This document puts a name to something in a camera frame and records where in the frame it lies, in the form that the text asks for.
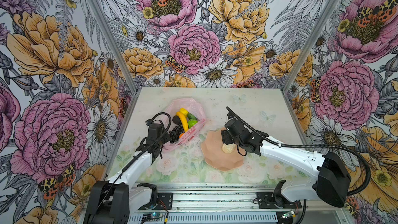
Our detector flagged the white slotted cable duct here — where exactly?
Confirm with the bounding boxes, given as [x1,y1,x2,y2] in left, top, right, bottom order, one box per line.
[127,212,278,224]

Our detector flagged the right aluminium corner post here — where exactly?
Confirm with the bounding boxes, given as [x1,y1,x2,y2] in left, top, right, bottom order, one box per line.
[282,0,341,94]

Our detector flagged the yellow fake banana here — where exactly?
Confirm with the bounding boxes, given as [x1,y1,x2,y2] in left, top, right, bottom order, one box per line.
[176,112,189,132]

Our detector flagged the green fake lime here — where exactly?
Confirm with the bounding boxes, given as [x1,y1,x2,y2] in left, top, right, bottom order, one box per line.
[188,119,198,128]

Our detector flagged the yellow fake lemon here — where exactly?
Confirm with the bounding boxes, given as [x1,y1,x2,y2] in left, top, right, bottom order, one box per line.
[180,108,189,117]

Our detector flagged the left aluminium corner post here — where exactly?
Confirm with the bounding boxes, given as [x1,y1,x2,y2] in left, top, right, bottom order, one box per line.
[86,0,137,96]

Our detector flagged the dark fake grape bunch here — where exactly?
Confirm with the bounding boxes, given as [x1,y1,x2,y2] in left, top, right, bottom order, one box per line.
[169,124,184,144]

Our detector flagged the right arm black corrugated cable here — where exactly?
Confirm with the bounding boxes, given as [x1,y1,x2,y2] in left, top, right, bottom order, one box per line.
[226,106,372,197]

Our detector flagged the pink faceted plastic bowl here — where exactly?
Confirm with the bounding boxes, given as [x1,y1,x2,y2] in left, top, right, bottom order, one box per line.
[201,128,244,172]

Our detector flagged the dark green fake avocado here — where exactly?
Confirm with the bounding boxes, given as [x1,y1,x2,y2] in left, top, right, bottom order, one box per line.
[187,113,198,121]

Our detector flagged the beige fake garlic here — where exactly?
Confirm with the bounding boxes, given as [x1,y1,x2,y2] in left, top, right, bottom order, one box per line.
[222,144,236,154]

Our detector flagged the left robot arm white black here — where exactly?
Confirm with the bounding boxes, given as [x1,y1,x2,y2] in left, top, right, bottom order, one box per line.
[83,119,171,224]

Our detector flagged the aluminium corner post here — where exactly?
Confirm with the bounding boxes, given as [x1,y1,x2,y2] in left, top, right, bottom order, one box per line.
[86,0,137,96]
[282,0,341,94]

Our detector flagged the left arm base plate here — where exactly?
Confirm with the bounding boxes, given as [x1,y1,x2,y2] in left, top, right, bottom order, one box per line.
[140,192,174,211]

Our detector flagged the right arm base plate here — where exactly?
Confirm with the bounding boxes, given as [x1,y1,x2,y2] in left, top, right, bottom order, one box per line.
[254,191,302,209]

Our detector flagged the green circuit board left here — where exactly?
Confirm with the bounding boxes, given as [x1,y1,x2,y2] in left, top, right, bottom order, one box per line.
[141,213,166,224]

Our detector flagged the dark brown fake avocado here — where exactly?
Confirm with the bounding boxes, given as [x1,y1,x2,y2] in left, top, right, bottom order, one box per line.
[172,115,181,125]

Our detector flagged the green circuit board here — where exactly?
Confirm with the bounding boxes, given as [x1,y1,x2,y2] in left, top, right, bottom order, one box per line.
[282,211,296,218]
[141,213,166,224]

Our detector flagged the aluminium frame rail front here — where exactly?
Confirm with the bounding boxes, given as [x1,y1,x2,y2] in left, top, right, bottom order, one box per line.
[81,183,346,214]

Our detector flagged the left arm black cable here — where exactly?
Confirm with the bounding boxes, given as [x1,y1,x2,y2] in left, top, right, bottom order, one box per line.
[93,111,172,206]

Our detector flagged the green circuit board right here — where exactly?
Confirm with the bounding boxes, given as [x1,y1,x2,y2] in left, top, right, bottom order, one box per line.
[282,211,296,218]

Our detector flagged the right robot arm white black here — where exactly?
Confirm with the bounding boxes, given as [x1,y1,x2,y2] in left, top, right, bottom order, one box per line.
[221,118,351,207]

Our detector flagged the pink plastic bag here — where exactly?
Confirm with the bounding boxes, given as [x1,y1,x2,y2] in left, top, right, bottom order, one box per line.
[160,97,206,153]

